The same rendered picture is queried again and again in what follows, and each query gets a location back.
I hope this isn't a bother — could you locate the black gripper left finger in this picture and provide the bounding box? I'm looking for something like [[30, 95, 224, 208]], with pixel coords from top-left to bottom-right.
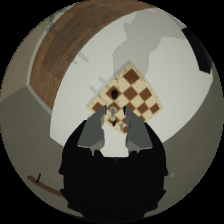
[[58, 105, 107, 175]]

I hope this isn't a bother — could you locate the brown and cream chessboard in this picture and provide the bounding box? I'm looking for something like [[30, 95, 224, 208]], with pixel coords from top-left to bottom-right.
[[87, 62, 163, 136]]

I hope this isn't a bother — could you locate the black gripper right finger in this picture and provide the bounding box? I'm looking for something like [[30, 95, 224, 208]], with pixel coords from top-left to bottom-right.
[[123, 106, 168, 177]]

